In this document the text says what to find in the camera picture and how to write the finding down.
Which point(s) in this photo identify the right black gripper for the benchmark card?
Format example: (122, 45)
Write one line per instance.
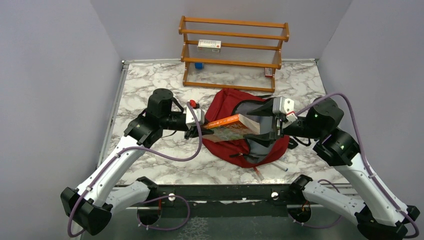
(265, 138)

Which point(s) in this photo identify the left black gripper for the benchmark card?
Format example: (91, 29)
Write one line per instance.
(192, 132)

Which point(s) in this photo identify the orange green children's book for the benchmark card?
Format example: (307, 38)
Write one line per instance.
(231, 128)

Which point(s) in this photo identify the red student backpack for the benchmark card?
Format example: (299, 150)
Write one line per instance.
(244, 153)

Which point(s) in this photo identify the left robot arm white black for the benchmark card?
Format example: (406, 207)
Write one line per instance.
(91, 205)

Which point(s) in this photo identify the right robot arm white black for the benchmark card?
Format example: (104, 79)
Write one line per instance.
(378, 214)

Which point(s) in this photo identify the clear pen blue cap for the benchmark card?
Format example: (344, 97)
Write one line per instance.
(280, 166)

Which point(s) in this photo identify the red pen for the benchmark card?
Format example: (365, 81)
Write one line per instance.
(259, 174)

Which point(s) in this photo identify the small red white box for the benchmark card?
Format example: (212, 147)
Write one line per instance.
(268, 72)

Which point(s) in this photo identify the small blue cube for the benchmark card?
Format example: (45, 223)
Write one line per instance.
(199, 65)

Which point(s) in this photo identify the wooden three-tier shelf rack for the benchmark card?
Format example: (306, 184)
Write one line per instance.
(247, 48)

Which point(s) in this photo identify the white box on shelf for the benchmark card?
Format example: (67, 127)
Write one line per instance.
(209, 46)

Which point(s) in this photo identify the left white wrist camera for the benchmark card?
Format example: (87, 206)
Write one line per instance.
(193, 111)

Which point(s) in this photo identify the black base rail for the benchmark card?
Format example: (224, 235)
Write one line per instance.
(221, 200)

